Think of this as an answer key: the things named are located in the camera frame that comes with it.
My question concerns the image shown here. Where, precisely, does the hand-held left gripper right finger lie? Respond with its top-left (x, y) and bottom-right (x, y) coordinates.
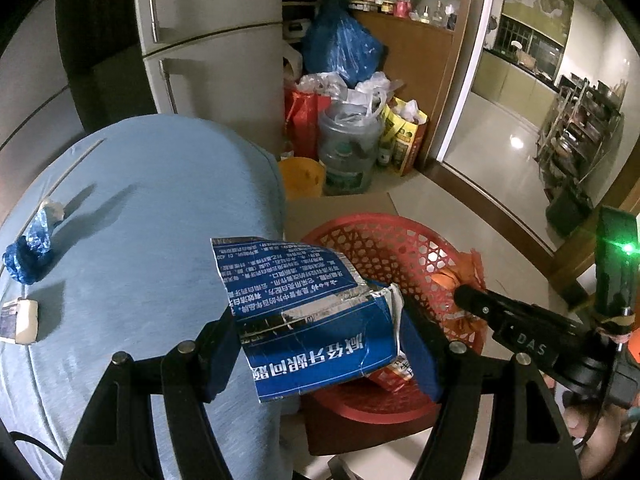
top-left (397, 300), bottom-right (583, 480)

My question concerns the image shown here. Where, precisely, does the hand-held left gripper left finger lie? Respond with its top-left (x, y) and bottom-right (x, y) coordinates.
top-left (60, 305), bottom-right (243, 480)

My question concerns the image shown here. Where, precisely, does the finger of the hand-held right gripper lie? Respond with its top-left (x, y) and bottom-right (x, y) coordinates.
top-left (452, 284), bottom-right (581, 342)

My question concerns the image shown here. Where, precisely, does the red printed packet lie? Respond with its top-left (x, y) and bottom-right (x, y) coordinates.
top-left (367, 355), bottom-right (416, 393)

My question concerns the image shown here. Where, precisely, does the orange snack wrapper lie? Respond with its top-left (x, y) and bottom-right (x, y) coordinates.
top-left (430, 250), bottom-right (488, 346)

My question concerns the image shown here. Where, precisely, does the blue carton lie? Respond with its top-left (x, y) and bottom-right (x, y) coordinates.
top-left (209, 235), bottom-right (408, 405)

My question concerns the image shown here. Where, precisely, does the red plastic basket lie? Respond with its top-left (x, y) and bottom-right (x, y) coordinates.
top-left (299, 214), bottom-right (488, 423)

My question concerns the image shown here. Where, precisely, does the white small box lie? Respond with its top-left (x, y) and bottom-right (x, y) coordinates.
top-left (0, 297), bottom-right (40, 345)

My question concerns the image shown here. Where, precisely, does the person's right hand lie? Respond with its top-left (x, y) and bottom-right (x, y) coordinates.
top-left (560, 395), bottom-right (633, 466)

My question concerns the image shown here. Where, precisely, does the dark green bin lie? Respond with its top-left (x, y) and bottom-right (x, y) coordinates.
top-left (546, 180), bottom-right (595, 237)

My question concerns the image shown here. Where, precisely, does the blue tablecloth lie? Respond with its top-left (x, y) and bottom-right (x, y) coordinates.
top-left (0, 115), bottom-right (288, 480)

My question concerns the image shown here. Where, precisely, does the metal storage rack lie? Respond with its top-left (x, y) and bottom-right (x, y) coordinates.
top-left (537, 75), bottom-right (626, 201)

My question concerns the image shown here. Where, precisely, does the yellow paper bag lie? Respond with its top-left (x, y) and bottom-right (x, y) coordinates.
top-left (377, 97), bottom-right (430, 177)

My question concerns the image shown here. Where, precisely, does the yellow bucket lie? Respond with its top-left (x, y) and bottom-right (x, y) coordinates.
top-left (277, 156), bottom-right (326, 201)

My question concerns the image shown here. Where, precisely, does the clear water jug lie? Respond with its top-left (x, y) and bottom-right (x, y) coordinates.
top-left (317, 101), bottom-right (385, 196)

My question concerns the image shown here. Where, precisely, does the green kitchen cabinet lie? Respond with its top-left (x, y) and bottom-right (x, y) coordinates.
top-left (472, 45), bottom-right (558, 128)

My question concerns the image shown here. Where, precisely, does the thin wooden stick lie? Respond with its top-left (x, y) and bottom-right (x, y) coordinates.
top-left (37, 140), bottom-right (104, 203)

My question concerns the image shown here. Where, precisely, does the white plastic bag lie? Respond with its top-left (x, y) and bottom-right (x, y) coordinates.
top-left (299, 72), bottom-right (351, 101)
top-left (345, 71), bottom-right (390, 121)

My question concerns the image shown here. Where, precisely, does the wooden shelf cabinet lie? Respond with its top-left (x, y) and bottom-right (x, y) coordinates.
top-left (282, 0), bottom-right (476, 171)

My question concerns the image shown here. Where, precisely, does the red gift bag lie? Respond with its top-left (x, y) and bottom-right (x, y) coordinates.
top-left (284, 89), bottom-right (333, 161)

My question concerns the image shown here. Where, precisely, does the grey refrigerator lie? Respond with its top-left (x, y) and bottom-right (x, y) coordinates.
top-left (131, 0), bottom-right (286, 146)

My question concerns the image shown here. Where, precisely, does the large blue plastic bag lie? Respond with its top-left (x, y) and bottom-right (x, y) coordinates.
top-left (300, 0), bottom-right (386, 86)

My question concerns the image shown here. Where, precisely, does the grey cabinet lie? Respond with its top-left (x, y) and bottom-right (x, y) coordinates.
top-left (0, 0), bottom-right (86, 226)

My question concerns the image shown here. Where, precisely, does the row of jars and bottles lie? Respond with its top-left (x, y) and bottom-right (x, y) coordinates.
top-left (350, 0), bottom-right (458, 28)

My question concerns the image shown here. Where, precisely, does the green patterned wall picture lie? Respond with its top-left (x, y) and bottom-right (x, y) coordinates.
top-left (502, 0), bottom-right (576, 36)

